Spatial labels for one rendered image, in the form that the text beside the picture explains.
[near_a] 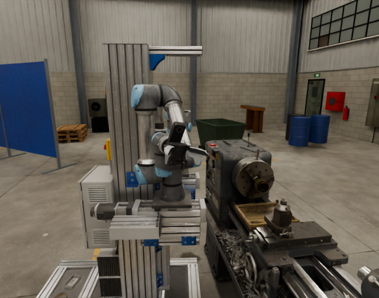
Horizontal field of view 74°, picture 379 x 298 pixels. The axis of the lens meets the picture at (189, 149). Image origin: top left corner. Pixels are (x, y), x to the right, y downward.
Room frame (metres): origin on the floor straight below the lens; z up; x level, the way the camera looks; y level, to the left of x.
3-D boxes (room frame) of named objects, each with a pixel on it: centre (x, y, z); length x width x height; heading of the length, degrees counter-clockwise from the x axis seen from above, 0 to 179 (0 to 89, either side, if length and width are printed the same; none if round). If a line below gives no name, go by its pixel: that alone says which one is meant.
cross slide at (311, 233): (1.32, -0.60, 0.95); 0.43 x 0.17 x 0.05; 99
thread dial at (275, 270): (1.11, -0.44, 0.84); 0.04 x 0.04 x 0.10; 9
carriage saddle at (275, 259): (1.27, -0.62, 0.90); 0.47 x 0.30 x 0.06; 99
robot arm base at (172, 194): (1.38, 0.10, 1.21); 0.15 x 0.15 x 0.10
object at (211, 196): (2.30, -0.43, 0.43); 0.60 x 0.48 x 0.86; 9
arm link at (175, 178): (1.37, 0.11, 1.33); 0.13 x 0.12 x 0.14; 113
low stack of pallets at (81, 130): (8.68, 4.11, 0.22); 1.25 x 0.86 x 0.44; 13
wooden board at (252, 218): (1.67, -0.56, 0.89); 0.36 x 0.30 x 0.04; 99
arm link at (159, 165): (1.09, 0.10, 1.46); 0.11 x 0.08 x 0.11; 113
